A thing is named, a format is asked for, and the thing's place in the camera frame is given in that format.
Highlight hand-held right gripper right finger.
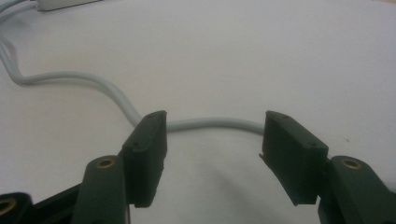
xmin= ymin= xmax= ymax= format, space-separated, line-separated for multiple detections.
xmin=259 ymin=110 xmax=396 ymax=224

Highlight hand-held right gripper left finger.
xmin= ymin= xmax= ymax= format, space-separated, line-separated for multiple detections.
xmin=70 ymin=109 xmax=168 ymax=224

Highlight white power cable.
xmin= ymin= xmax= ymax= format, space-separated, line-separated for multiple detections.
xmin=0 ymin=0 xmax=396 ymax=191

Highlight white power strip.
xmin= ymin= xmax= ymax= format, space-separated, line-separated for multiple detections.
xmin=35 ymin=0 xmax=104 ymax=12

